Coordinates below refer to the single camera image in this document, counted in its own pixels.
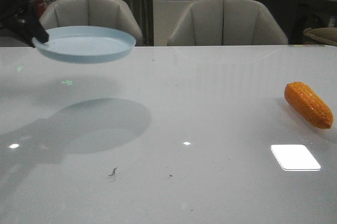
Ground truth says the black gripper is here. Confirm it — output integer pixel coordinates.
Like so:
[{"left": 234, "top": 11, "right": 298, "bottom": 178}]
[{"left": 1, "top": 0, "right": 49, "bottom": 43}]

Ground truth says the light blue plate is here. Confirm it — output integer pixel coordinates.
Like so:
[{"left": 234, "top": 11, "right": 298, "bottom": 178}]
[{"left": 32, "top": 26, "right": 136, "bottom": 64}]

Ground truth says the orange corn cob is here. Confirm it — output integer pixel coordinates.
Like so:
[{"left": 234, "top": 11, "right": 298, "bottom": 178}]
[{"left": 284, "top": 82, "right": 334, "bottom": 129}]

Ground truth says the red fire extinguisher box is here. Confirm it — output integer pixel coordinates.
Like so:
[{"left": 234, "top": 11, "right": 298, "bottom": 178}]
[{"left": 33, "top": 0, "right": 45, "bottom": 18}]

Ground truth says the grey chair on left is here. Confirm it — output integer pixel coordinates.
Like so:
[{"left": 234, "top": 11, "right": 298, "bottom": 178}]
[{"left": 39, "top": 0, "right": 143, "bottom": 46}]

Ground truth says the grey chair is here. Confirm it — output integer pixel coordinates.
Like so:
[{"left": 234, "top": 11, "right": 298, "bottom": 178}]
[
  {"left": 39, "top": 0, "right": 143, "bottom": 46},
  {"left": 167, "top": 0, "right": 288, "bottom": 46}
]

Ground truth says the grey chair on right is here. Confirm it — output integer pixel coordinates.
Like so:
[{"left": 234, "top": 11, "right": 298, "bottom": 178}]
[{"left": 167, "top": 0, "right": 288, "bottom": 46}]

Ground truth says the brown cushioned sofa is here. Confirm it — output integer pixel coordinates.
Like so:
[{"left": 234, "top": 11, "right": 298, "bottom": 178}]
[{"left": 303, "top": 27, "right": 336, "bottom": 46}]

